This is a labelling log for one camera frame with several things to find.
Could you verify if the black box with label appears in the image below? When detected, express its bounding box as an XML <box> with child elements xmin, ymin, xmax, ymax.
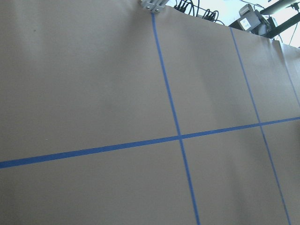
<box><xmin>229</xmin><ymin>4</ymin><xmax>271</xmax><ymax>36</ymax></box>

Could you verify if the aluminium frame post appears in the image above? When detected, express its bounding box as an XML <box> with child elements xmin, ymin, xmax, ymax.
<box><xmin>139</xmin><ymin>0</ymin><xmax>169</xmax><ymax>14</ymax></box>

